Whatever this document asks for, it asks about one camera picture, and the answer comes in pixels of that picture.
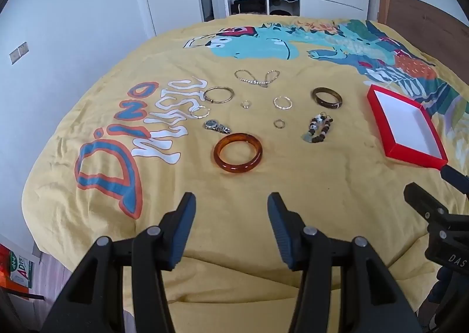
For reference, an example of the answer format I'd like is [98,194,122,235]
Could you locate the orange green box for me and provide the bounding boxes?
[0,246,33,293]

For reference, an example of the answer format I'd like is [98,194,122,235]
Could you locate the twisted silver hoop earring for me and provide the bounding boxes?
[273,95,293,111]
[190,106,211,119]

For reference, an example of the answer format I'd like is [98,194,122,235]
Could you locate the amber orange bangle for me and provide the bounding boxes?
[213,133,263,174]

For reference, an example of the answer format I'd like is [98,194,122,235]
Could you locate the yellow dinosaur print duvet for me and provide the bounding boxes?
[22,15,468,332]

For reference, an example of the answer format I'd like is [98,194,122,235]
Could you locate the rhinestone chain necklace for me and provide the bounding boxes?
[234,68,281,88]

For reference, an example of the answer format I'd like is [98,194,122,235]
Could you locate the dark brown bangle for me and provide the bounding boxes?
[311,87,344,109]

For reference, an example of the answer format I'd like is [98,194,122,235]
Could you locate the thin rose gold bangle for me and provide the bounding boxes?
[203,86,235,104]

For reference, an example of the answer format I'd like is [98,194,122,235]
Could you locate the brown wooden headboard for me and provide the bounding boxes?
[378,0,468,82]

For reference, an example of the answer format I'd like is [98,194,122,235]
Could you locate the silver wrist watch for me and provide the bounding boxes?
[203,119,231,134]

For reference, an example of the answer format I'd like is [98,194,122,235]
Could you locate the wall light switch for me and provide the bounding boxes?
[10,42,29,65]

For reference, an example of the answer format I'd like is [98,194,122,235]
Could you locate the beaded brown white bracelet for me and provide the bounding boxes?
[301,112,335,144]

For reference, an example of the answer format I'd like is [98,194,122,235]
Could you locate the red white jewelry box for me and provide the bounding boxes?
[366,84,448,170]

